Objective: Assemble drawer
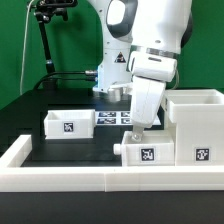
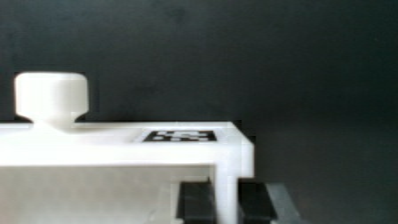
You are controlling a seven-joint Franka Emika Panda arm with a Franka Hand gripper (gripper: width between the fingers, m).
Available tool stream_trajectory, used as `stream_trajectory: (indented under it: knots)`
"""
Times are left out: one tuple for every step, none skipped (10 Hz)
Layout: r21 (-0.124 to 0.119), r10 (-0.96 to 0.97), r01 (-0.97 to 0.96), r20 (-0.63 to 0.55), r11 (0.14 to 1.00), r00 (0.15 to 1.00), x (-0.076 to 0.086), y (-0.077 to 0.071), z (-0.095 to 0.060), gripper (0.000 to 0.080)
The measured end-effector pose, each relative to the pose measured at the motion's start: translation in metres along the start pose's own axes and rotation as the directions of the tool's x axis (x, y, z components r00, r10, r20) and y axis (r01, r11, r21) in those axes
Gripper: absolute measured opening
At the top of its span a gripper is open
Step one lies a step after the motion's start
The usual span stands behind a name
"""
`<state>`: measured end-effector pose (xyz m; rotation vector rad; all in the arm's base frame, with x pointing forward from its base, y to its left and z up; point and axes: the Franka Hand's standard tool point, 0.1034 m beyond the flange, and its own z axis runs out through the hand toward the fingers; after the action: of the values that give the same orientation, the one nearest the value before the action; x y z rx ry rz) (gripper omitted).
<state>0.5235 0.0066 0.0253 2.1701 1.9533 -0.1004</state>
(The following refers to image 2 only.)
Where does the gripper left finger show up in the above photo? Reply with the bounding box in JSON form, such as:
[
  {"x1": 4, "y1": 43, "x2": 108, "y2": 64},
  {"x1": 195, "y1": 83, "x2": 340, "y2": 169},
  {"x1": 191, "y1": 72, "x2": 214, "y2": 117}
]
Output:
[{"x1": 175, "y1": 182, "x2": 216, "y2": 224}]

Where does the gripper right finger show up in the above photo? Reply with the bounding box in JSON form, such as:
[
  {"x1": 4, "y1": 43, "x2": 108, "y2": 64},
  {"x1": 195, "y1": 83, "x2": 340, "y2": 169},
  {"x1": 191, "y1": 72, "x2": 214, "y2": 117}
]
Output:
[{"x1": 237, "y1": 181, "x2": 303, "y2": 224}]

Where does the white drawer box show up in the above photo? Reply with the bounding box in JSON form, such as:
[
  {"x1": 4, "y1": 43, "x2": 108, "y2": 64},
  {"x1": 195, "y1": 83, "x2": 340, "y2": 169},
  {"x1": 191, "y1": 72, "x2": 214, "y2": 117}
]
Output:
[{"x1": 0, "y1": 72, "x2": 253, "y2": 224}]

